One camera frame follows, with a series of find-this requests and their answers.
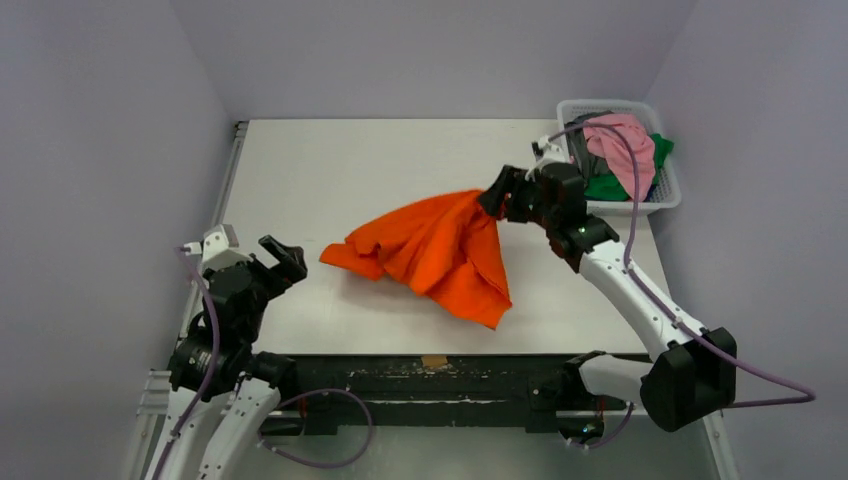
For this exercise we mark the pink t-shirt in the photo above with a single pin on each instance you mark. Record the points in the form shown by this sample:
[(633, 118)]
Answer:
[(626, 145)]

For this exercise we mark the green t-shirt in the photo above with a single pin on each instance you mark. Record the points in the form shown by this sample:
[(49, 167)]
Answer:
[(606, 186)]

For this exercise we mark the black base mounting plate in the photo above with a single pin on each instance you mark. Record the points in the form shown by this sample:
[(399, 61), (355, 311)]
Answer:
[(536, 393)]

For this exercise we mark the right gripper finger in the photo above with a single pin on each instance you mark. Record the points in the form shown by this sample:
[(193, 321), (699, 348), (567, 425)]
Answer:
[(501, 205), (509, 178)]

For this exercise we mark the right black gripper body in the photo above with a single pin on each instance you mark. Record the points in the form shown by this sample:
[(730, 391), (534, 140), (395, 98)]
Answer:
[(519, 196)]

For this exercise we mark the aluminium frame rail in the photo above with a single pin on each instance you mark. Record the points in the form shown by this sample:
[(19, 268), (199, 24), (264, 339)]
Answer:
[(153, 403)]

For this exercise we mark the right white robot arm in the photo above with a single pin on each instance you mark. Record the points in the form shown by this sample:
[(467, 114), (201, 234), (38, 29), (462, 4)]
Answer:
[(691, 372)]

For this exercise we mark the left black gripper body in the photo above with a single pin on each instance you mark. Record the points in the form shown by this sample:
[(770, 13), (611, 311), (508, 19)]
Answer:
[(264, 291)]

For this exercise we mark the grey t-shirt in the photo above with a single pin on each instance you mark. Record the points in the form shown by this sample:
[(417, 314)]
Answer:
[(589, 164)]

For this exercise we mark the orange t-shirt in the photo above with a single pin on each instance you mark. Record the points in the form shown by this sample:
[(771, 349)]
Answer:
[(445, 248)]

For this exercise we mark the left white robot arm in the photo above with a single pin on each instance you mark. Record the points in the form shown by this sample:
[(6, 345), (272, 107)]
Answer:
[(220, 389)]

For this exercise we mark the brown tape piece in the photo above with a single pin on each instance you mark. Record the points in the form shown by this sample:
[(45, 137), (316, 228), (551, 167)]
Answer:
[(434, 362)]

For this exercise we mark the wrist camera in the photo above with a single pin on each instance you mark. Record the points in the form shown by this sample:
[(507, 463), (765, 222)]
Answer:
[(218, 249), (546, 151)]

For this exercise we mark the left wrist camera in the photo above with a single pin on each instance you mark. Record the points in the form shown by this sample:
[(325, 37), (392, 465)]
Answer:
[(218, 249)]

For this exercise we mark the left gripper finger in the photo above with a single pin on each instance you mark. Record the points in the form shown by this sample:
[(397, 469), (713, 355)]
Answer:
[(284, 254), (287, 273)]

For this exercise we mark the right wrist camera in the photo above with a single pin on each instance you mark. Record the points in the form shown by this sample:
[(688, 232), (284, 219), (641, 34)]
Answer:
[(546, 151)]

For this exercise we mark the white plastic laundry basket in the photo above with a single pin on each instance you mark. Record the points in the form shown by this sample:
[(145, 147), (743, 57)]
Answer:
[(666, 193)]

